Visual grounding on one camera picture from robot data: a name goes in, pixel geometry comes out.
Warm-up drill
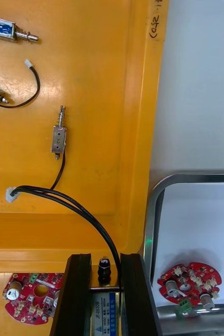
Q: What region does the round red circuit board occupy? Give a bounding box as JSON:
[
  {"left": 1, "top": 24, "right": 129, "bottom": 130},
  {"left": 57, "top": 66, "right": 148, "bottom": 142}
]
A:
[
  {"left": 3, "top": 272, "right": 65, "bottom": 326},
  {"left": 157, "top": 261, "right": 222, "bottom": 320}
]

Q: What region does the bare metal solenoid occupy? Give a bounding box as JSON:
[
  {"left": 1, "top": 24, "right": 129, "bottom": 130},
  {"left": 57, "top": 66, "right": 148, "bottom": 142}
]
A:
[{"left": 49, "top": 104, "right": 68, "bottom": 190}]

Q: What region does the steel tray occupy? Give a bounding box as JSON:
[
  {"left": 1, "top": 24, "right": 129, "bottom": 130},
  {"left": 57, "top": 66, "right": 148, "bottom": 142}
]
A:
[{"left": 142, "top": 172, "right": 224, "bottom": 336}]

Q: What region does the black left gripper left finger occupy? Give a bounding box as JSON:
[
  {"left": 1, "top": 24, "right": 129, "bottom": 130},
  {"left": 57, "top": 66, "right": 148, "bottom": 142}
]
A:
[{"left": 49, "top": 253, "right": 92, "bottom": 336}]

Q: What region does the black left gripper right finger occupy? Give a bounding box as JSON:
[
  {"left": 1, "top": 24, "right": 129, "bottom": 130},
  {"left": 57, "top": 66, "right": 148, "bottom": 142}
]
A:
[{"left": 119, "top": 253, "right": 163, "bottom": 336}]

